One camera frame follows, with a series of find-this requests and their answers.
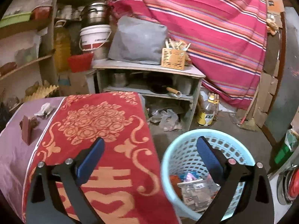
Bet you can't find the black pan wooden handle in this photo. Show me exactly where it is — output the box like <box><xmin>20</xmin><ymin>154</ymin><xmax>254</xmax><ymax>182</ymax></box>
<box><xmin>146</xmin><ymin>72</ymin><xmax>182</xmax><ymax>98</ymax></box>

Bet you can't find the white plastic bucket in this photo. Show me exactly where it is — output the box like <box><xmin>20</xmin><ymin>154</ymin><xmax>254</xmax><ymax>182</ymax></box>
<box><xmin>79</xmin><ymin>24</ymin><xmax>112</xmax><ymax>52</ymax></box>

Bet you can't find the clear oil bottle yellow label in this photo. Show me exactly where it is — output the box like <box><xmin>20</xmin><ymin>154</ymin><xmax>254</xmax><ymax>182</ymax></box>
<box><xmin>197</xmin><ymin>94</ymin><xmax>219</xmax><ymax>126</ymax></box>

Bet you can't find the red lid steel pot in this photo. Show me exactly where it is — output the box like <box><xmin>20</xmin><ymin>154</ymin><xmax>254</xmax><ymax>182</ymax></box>
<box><xmin>277</xmin><ymin>165</ymin><xmax>298</xmax><ymax>205</ymax></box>

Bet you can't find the red striped hanging cloth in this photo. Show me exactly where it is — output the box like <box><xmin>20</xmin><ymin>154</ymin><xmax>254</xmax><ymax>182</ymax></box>
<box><xmin>109</xmin><ymin>0</ymin><xmax>267</xmax><ymax>110</ymax></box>

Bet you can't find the red gold patterned cloth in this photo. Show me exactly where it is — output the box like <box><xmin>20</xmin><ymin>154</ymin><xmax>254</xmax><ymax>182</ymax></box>
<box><xmin>22</xmin><ymin>91</ymin><xmax>178</xmax><ymax>223</ymax></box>

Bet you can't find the purple table cloth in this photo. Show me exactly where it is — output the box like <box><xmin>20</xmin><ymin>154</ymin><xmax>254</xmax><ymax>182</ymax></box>
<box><xmin>0</xmin><ymin>97</ymin><xmax>64</xmax><ymax>217</ymax></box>

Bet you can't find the green plastic tub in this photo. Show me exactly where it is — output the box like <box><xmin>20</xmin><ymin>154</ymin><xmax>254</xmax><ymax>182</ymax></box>
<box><xmin>0</xmin><ymin>12</ymin><xmax>31</xmax><ymax>28</ymax></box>

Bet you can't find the yellow wooden utensil holder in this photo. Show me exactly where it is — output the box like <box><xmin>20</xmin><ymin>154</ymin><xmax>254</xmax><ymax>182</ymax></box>
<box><xmin>161</xmin><ymin>38</ymin><xmax>192</xmax><ymax>70</ymax></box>

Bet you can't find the green box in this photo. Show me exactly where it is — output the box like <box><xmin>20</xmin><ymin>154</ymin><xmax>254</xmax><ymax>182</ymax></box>
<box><xmin>274</xmin><ymin>128</ymin><xmax>298</xmax><ymax>166</ymax></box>

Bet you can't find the light blue plastic basket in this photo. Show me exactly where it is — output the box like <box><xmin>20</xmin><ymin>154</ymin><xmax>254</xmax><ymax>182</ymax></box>
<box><xmin>161</xmin><ymin>128</ymin><xmax>255</xmax><ymax>220</ymax></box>

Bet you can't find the cardboard box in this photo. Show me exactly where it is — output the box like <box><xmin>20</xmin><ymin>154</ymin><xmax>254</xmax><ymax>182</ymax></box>
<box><xmin>58</xmin><ymin>71</ymin><xmax>89</xmax><ymax>96</ymax></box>

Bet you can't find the small steel pot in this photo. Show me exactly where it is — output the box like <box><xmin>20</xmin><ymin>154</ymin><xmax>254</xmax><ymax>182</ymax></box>
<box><xmin>110</xmin><ymin>72</ymin><xmax>128</xmax><ymax>88</ymax></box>

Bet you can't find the red plastic basket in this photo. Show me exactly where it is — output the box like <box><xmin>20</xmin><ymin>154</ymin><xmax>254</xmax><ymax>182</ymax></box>
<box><xmin>67</xmin><ymin>53</ymin><xmax>93</xmax><ymax>73</ymax></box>

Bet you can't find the steel cooking pot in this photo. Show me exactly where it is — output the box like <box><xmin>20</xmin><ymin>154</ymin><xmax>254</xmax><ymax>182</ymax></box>
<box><xmin>81</xmin><ymin>1</ymin><xmax>110</xmax><ymax>28</ymax></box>

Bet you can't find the yellow egg tray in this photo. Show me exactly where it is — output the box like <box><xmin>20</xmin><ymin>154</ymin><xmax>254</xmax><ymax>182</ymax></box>
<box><xmin>22</xmin><ymin>85</ymin><xmax>59</xmax><ymax>103</ymax></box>

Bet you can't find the white crumpled paper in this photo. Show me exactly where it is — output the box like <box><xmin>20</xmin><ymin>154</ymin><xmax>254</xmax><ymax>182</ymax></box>
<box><xmin>34</xmin><ymin>103</ymin><xmax>54</xmax><ymax>118</ymax></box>

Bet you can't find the silver foil snack bag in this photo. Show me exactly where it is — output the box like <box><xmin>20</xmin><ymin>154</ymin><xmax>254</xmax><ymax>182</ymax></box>
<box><xmin>177</xmin><ymin>178</ymin><xmax>221</xmax><ymax>212</ymax></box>

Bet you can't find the grey low shelf table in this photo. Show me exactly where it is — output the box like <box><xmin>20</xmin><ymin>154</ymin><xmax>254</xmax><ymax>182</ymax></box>
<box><xmin>92</xmin><ymin>60</ymin><xmax>205</xmax><ymax>131</ymax></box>

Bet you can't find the red lidded container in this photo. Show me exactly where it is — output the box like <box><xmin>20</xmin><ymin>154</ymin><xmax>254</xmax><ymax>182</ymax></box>
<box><xmin>30</xmin><ymin>6</ymin><xmax>52</xmax><ymax>20</ymax></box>

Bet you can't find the wooden wall shelf unit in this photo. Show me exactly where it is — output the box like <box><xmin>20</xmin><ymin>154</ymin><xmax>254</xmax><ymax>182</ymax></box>
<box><xmin>0</xmin><ymin>0</ymin><xmax>61</xmax><ymax>103</ymax></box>

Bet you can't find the large yellow oil jug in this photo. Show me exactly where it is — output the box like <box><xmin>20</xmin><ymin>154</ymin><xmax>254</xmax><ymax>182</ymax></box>
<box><xmin>54</xmin><ymin>20</ymin><xmax>71</xmax><ymax>73</ymax></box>

